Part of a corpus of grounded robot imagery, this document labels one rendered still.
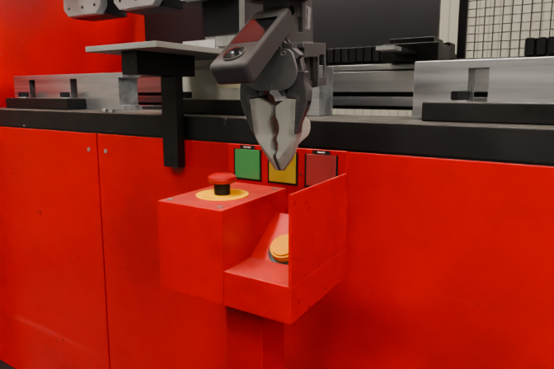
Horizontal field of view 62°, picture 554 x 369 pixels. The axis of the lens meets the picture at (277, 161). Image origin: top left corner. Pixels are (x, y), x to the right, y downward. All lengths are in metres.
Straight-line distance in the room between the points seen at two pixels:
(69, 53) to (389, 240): 1.38
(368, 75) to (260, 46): 0.66
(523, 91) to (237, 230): 0.47
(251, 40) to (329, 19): 0.99
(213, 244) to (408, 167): 0.30
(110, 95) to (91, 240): 0.36
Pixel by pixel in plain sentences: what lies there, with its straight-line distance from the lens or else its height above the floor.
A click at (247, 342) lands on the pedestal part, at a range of 0.66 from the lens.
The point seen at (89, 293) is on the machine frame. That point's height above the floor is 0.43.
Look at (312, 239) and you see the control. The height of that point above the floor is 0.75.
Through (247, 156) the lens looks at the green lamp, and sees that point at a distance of 0.71.
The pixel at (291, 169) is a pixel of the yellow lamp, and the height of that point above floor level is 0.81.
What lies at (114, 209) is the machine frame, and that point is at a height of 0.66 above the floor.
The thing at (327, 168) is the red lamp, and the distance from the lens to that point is 0.64.
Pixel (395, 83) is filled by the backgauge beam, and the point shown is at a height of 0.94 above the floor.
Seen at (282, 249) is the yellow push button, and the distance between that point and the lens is 0.60.
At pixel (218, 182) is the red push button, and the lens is 0.62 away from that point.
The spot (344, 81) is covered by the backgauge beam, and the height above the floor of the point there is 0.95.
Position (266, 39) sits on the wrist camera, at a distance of 0.49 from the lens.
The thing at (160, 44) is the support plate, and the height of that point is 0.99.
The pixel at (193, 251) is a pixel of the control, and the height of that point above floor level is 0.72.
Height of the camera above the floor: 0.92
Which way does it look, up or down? 8 degrees down
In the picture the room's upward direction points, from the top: straight up
